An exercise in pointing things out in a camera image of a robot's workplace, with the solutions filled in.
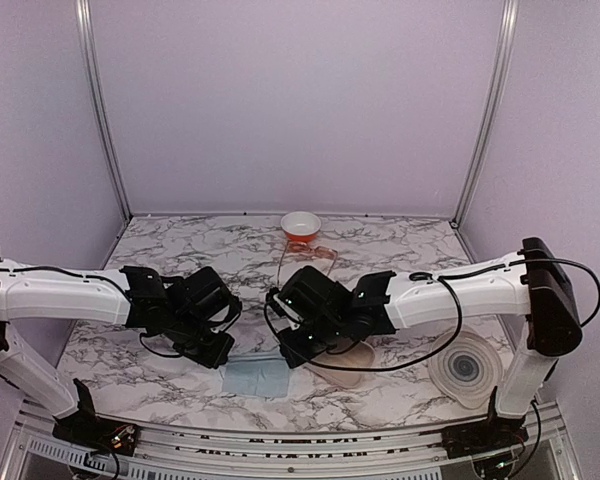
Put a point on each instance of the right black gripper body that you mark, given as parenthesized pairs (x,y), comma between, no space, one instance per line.
(306,350)

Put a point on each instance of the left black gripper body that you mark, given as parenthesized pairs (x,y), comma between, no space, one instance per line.
(200,351)

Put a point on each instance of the pink soft glasses case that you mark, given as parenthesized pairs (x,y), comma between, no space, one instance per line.
(361,356)

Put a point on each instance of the pink transparent sunglasses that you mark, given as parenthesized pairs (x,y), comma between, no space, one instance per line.
(297,255)

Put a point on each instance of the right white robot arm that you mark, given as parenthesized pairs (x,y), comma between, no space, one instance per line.
(530,283)

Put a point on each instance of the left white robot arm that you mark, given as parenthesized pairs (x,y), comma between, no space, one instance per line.
(193,312)

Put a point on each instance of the orange white bowl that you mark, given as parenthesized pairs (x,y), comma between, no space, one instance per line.
(300,226)

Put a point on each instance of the grey swirl ceramic plate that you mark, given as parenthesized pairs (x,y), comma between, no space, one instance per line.
(467,370)

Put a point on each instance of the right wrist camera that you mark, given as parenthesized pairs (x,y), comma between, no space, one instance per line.
(281,309)

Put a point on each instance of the front aluminium rail base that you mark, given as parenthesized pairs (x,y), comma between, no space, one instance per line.
(172,452)

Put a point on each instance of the left aluminium frame post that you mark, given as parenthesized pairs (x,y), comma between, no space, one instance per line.
(89,52)

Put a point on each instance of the aluminium frame post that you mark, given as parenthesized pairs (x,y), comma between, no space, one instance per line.
(495,92)
(89,52)

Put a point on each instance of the right aluminium frame post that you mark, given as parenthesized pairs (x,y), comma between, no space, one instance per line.
(495,92)

